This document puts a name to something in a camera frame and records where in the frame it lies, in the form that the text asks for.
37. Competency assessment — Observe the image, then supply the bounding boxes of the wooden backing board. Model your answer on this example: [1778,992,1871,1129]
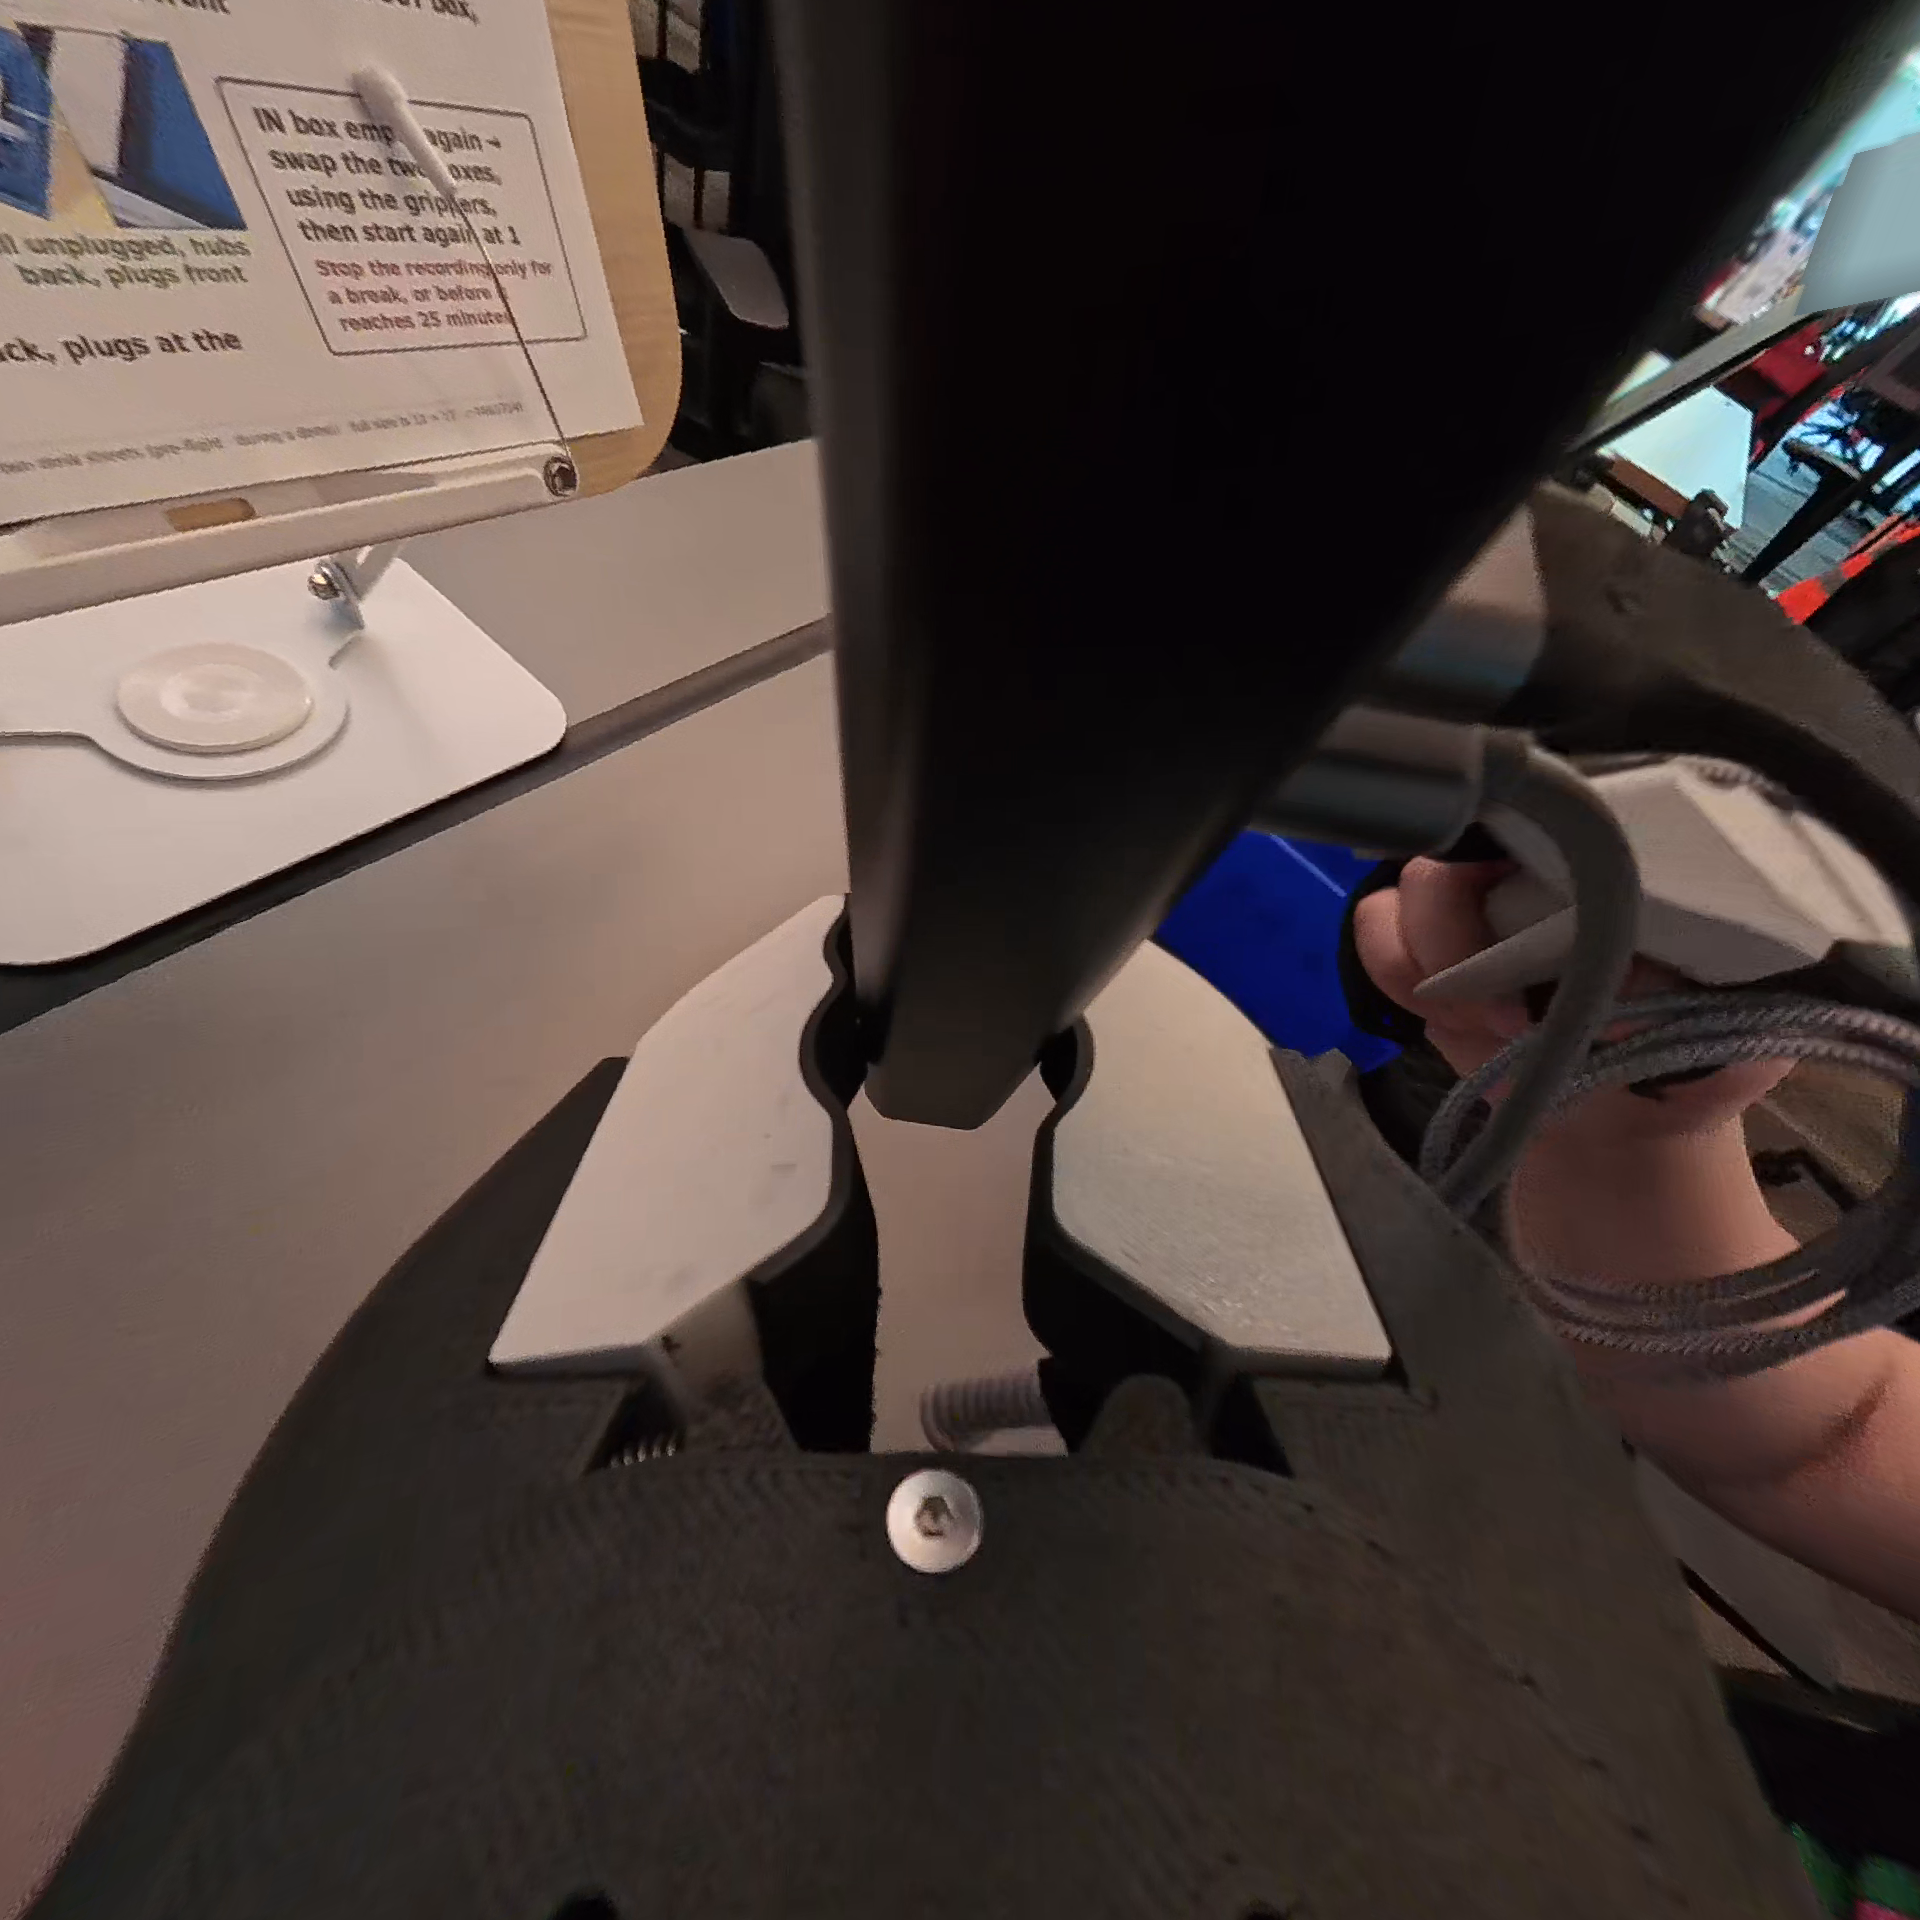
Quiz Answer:
[546,0,683,496]

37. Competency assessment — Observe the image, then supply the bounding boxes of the braided usb cable blue tape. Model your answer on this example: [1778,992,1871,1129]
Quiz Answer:
[1414,1000,1920,1373]

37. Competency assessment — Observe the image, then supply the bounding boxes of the white stand base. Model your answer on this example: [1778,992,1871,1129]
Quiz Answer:
[0,442,586,968]

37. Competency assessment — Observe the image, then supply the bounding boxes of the black usb hub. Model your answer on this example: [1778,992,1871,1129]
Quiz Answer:
[767,0,1878,1131]

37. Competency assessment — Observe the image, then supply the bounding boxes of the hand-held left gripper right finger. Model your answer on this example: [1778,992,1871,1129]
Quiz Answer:
[1023,943,1395,1468]

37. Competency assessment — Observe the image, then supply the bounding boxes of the grey usb cable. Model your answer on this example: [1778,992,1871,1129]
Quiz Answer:
[920,714,1647,1455]

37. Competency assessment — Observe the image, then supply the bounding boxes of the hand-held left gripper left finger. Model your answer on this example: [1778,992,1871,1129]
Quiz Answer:
[487,895,885,1455]

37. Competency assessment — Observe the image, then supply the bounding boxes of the printed instruction sheet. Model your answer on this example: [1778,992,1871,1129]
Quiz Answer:
[0,0,649,528]

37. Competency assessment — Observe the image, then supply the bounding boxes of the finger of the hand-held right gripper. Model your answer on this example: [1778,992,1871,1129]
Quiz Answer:
[1475,757,1917,984]

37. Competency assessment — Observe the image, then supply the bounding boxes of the person's right hand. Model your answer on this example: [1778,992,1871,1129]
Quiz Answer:
[1358,853,1809,1279]

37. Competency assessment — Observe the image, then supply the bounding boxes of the blue plastic bin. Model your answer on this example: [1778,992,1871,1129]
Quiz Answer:
[1155,833,1403,1068]

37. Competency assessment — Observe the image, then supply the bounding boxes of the black usb cable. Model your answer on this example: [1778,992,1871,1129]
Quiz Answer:
[1390,486,1920,1083]

